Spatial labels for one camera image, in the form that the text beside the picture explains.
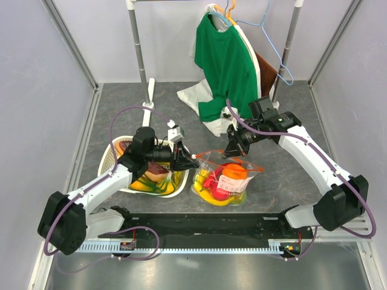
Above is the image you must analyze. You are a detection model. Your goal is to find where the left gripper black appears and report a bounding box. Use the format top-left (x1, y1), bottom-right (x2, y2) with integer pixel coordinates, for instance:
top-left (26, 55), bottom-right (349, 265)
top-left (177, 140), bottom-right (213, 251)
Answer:
top-left (145, 140), bottom-right (199, 173)

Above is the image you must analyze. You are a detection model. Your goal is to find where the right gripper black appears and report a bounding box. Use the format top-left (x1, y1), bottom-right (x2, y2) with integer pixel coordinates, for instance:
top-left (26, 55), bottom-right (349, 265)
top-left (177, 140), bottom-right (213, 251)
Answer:
top-left (222, 121), bottom-right (264, 160)

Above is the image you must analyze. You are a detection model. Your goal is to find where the yellow toy banana bunch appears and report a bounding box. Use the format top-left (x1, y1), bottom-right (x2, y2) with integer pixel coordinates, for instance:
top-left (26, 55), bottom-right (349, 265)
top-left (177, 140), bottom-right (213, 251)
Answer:
top-left (192, 168), bottom-right (235, 207)

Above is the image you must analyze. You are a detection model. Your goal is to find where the orange toy orange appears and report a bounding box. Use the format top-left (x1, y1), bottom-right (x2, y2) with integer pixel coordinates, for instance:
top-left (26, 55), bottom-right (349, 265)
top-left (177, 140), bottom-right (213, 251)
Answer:
top-left (222, 163), bottom-right (247, 180)

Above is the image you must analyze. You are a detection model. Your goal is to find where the red toy chili pepper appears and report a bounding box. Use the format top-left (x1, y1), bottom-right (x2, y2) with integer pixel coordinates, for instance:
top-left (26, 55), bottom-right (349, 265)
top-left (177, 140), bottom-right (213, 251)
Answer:
top-left (203, 167), bottom-right (223, 189)

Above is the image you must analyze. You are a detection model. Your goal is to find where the clear zip top bag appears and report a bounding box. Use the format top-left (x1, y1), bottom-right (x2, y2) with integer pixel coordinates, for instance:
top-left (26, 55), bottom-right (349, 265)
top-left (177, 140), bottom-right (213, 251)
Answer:
top-left (190, 150), bottom-right (264, 201)

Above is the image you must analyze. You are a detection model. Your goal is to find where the green toy cabbage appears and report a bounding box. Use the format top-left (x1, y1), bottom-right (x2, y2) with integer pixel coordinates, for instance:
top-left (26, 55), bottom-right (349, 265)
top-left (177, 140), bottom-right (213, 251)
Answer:
top-left (233, 191), bottom-right (247, 205)

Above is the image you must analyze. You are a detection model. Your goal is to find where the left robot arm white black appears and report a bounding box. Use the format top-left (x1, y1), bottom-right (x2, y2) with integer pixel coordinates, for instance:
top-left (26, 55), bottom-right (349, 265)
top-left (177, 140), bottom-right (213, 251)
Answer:
top-left (37, 126), bottom-right (198, 256)

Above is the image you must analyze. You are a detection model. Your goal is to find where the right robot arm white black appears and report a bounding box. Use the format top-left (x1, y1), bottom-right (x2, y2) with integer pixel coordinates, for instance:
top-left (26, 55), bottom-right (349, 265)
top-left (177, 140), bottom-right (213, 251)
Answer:
top-left (222, 97), bottom-right (376, 238)

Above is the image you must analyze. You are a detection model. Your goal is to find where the brown toy food piece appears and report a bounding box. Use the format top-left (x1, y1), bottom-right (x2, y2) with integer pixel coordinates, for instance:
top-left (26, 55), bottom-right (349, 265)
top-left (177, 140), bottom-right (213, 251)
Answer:
top-left (115, 140), bottom-right (169, 182)

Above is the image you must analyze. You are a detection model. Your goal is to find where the white plastic food basket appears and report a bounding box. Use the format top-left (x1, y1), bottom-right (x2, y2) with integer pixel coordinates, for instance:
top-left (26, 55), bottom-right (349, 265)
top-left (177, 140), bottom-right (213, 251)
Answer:
top-left (97, 145), bottom-right (189, 198)

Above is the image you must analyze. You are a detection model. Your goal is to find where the yellow green toy mango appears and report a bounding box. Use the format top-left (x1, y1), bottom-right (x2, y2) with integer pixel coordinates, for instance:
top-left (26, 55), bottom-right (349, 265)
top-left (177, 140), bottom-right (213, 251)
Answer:
top-left (129, 179), bottom-right (176, 195)

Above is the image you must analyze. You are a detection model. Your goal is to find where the green toy scallion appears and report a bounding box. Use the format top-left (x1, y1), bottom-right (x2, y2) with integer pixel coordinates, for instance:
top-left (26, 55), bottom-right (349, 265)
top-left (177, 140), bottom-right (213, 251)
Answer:
top-left (129, 173), bottom-right (177, 196)

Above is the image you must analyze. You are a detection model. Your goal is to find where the white cloth garment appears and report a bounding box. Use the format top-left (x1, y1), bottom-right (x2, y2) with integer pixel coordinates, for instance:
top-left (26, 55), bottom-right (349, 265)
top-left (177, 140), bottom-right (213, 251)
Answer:
top-left (177, 79), bottom-right (232, 137)

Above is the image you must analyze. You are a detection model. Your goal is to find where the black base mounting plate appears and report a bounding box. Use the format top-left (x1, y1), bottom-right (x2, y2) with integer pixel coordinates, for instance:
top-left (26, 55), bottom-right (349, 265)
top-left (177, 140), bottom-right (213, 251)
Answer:
top-left (87, 213), bottom-right (315, 249)

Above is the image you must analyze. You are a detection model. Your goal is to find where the brown cloth garment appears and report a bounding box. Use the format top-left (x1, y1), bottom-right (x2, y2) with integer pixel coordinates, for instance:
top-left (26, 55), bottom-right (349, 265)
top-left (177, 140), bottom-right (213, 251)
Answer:
top-left (255, 51), bottom-right (277, 97)

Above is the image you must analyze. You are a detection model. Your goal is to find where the clothes rack left pole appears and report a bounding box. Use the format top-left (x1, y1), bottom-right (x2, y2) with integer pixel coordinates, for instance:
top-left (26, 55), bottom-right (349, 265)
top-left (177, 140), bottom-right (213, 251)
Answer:
top-left (126, 0), bottom-right (155, 109)

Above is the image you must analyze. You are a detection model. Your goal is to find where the clothes rack pole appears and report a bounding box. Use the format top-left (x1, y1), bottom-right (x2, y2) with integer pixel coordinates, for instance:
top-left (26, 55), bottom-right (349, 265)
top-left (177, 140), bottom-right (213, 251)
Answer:
top-left (272, 0), bottom-right (304, 109)
top-left (126, 0), bottom-right (155, 109)

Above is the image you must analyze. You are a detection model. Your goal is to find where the green T-shirt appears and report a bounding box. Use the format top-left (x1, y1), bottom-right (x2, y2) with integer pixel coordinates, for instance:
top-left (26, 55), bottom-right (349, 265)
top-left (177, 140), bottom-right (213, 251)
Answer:
top-left (194, 13), bottom-right (259, 122)

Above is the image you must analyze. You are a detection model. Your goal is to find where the orange hanger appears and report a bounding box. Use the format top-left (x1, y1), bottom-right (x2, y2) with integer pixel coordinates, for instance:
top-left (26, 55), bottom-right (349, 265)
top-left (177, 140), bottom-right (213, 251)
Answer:
top-left (223, 0), bottom-right (236, 25)

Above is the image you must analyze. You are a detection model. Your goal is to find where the clothes rack right pole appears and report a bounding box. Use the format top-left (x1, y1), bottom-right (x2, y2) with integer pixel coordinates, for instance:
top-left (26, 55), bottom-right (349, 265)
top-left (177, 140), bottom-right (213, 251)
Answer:
top-left (272, 0), bottom-right (304, 109)

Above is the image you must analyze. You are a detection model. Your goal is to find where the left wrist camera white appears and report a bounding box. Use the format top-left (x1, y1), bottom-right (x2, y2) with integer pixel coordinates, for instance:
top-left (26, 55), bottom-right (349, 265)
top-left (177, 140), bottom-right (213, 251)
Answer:
top-left (167, 119), bottom-right (184, 151)

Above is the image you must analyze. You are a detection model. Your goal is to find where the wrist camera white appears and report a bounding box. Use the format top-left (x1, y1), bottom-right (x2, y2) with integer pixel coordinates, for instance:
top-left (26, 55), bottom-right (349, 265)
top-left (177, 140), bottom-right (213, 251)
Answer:
top-left (221, 106), bottom-right (239, 121)
top-left (167, 119), bottom-right (184, 151)

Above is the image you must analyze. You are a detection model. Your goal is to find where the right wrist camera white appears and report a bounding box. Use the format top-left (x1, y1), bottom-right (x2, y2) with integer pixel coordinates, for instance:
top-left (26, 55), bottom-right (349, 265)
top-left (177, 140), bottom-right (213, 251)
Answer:
top-left (221, 106), bottom-right (239, 121)

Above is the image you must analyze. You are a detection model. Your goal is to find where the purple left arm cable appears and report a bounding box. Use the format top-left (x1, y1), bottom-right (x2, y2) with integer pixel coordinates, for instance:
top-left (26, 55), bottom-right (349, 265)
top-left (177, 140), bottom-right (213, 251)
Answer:
top-left (44, 106), bottom-right (178, 257)

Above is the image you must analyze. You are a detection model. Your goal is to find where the blue white cable duct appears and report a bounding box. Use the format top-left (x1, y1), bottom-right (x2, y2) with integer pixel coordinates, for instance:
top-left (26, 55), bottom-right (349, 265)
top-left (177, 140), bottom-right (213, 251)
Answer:
top-left (76, 240), bottom-right (284, 255)

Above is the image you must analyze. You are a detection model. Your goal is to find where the blue wire hanger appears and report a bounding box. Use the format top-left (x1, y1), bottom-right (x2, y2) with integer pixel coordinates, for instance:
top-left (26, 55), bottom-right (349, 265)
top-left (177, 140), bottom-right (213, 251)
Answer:
top-left (235, 0), bottom-right (294, 86)

